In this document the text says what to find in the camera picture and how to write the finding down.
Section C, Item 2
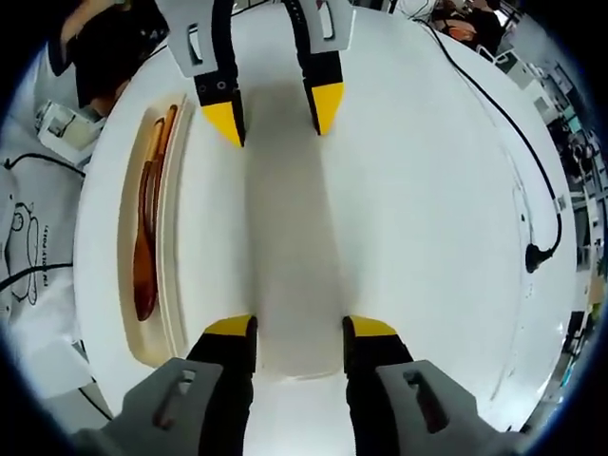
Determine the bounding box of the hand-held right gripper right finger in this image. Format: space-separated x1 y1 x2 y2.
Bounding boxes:
341 314 532 456

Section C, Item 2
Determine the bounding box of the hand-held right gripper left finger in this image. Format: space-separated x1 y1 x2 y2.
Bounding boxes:
69 313 259 456

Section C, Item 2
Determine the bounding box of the beige cutlery case base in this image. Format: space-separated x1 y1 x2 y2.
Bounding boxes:
116 91 197 368

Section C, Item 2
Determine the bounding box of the brown wooden spoon utensil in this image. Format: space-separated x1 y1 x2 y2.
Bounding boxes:
132 161 161 323

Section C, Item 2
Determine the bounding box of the brown wooden fork utensil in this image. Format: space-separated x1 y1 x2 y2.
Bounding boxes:
141 118 165 234

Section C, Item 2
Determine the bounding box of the beige cutlery case lid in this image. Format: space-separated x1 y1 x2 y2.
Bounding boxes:
242 78 351 381

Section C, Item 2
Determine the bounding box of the white worn device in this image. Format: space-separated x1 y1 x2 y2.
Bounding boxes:
36 98 96 154

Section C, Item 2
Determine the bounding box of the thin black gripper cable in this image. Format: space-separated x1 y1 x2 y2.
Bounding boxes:
5 152 86 181
0 258 75 292

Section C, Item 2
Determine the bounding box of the black power cable with plug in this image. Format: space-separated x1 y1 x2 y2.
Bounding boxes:
425 21 565 276

